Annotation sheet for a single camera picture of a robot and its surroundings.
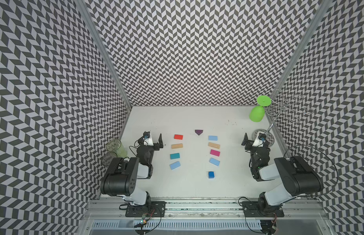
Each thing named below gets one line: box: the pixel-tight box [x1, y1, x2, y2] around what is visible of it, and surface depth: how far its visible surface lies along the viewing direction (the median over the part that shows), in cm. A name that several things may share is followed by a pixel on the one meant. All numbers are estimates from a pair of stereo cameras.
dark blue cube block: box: [208, 171, 215, 179], surface depth 84 cm
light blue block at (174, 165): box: [169, 161, 181, 170], surface depth 90 cm
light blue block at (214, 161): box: [208, 157, 221, 166], surface depth 93 cm
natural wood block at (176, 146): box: [171, 143, 183, 149], surface depth 98 cm
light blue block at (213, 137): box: [208, 135, 218, 141], surface depth 104 cm
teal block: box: [169, 152, 181, 160], surface depth 93 cm
